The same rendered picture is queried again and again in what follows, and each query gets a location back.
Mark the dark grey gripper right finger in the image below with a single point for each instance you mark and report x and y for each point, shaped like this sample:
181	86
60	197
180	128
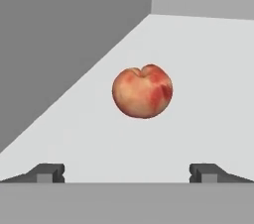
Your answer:
204	170

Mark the white fridge interior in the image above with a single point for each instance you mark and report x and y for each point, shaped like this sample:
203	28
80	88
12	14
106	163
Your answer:
185	142

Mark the red and yellow peach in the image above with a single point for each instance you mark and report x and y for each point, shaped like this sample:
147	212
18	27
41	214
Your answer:
142	91

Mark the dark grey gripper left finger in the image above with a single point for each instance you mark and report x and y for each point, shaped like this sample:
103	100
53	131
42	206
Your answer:
49	170

